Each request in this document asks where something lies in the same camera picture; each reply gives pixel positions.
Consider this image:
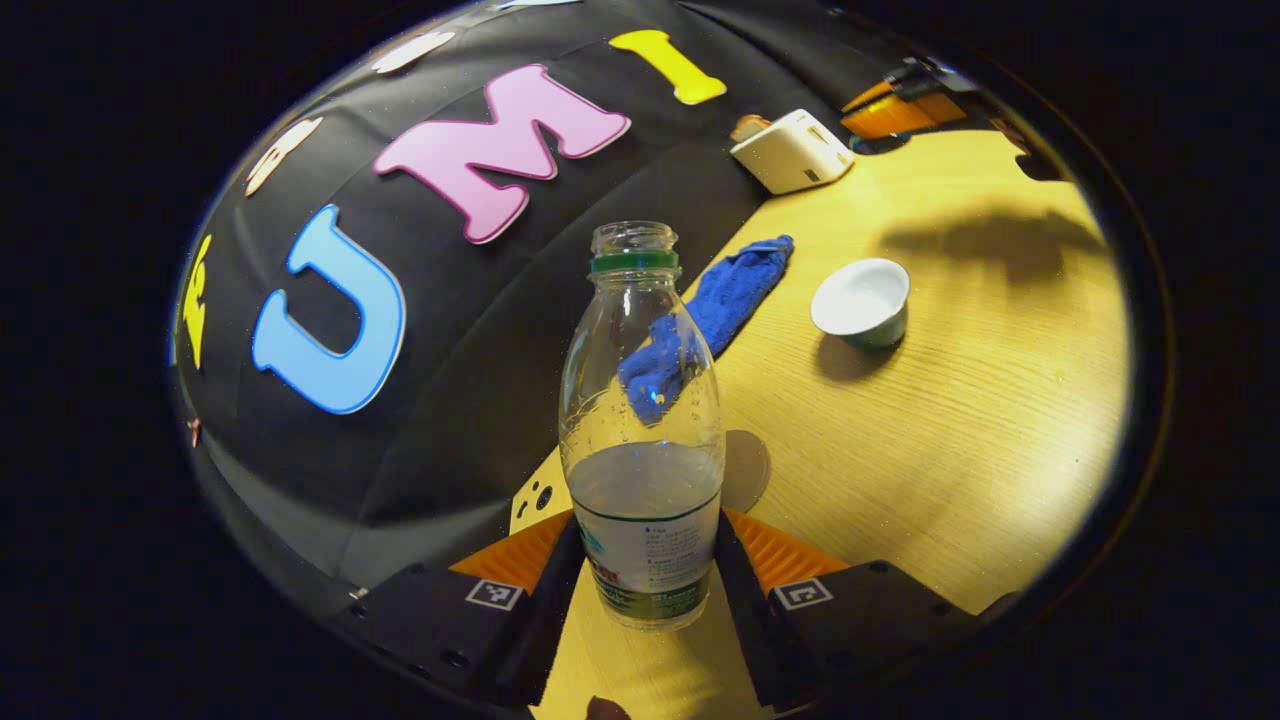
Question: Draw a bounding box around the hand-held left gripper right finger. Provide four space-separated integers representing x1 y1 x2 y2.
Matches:
715 508 986 713

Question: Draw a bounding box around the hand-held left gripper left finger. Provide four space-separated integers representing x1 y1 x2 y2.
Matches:
335 510 586 706

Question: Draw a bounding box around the round brown coaster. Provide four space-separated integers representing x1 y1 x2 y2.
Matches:
722 430 772 514

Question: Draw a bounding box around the clear plastic water bottle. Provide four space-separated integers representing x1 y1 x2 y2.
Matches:
558 221 727 632

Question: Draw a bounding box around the white teacup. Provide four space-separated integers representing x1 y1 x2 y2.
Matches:
810 258 912 351

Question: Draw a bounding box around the white toaster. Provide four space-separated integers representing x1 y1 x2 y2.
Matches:
730 108 854 196

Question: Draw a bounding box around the blue cloth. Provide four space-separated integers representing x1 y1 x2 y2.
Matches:
617 235 795 426

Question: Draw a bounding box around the black backdrop cloth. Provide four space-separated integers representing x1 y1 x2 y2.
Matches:
170 0 901 621

